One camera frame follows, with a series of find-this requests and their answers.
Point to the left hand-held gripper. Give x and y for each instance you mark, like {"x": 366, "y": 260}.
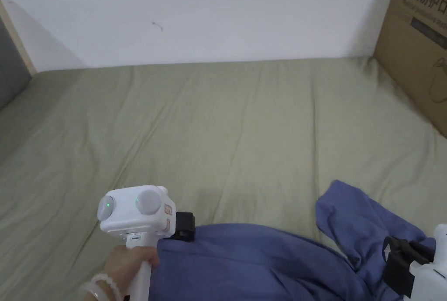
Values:
{"x": 136, "y": 220}

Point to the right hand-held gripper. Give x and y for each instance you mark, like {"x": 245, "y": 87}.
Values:
{"x": 431, "y": 280}

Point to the dark blue shirt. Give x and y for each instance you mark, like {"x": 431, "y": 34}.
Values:
{"x": 251, "y": 266}

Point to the person's left hand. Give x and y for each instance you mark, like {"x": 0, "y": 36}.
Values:
{"x": 127, "y": 262}

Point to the bed with pale green sheet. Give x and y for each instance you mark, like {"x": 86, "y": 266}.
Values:
{"x": 216, "y": 133}

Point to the brown cardboard carton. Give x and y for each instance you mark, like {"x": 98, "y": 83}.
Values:
{"x": 412, "y": 53}

